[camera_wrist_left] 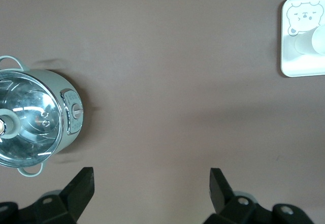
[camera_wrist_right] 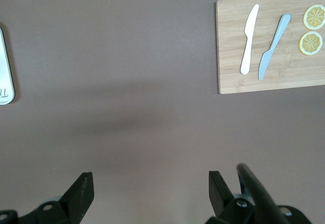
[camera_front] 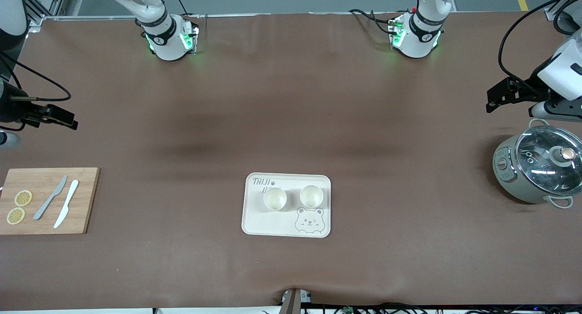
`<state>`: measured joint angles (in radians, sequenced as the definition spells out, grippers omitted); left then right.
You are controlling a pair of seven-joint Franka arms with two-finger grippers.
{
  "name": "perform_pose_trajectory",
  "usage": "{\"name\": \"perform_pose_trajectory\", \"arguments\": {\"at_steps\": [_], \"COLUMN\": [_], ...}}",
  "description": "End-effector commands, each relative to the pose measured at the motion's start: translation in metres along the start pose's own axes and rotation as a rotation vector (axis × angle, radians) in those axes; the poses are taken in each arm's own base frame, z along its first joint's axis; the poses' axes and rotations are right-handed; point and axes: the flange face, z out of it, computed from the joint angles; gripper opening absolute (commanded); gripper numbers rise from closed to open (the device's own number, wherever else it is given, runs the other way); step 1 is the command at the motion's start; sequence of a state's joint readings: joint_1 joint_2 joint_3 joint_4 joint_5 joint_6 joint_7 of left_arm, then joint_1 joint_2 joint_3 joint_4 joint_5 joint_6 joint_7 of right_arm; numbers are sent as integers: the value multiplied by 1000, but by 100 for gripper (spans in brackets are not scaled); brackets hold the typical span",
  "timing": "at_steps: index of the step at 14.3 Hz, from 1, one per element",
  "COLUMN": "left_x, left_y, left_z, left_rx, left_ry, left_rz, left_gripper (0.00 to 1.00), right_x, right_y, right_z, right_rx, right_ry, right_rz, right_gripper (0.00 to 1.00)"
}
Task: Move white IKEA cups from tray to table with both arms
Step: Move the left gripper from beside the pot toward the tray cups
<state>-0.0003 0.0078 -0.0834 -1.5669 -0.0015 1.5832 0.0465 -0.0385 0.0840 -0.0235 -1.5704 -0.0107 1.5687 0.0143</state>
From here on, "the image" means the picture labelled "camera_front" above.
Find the white IKEA cup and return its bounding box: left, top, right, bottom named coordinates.
left=300, top=185, right=324, bottom=209
left=263, top=187, right=287, bottom=212

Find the glass pot lid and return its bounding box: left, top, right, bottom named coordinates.
left=515, top=126, right=582, bottom=197

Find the grey plastic knife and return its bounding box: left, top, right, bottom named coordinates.
left=33, top=175, right=68, bottom=221

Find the white plastic knife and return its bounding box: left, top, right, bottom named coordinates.
left=53, top=180, right=80, bottom=229

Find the wooden cutting board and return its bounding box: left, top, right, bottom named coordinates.
left=0, top=167, right=100, bottom=235

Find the cream tray with bear print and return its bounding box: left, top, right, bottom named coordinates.
left=241, top=172, right=331, bottom=238

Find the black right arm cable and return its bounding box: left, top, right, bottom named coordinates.
left=0, top=50, right=72, bottom=102

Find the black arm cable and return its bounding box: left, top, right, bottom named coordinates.
left=0, top=50, right=72, bottom=102
left=497, top=0, right=582, bottom=86

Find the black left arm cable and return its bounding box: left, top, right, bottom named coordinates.
left=497, top=0, right=582, bottom=86

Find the aluminium frame post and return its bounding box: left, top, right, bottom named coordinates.
left=545, top=0, right=582, bottom=21
left=25, top=0, right=70, bottom=27

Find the black base cable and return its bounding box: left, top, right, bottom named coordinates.
left=169, top=0, right=201, bottom=19
left=348, top=8, right=412, bottom=35

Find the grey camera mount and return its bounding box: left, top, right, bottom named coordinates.
left=281, top=288, right=312, bottom=314

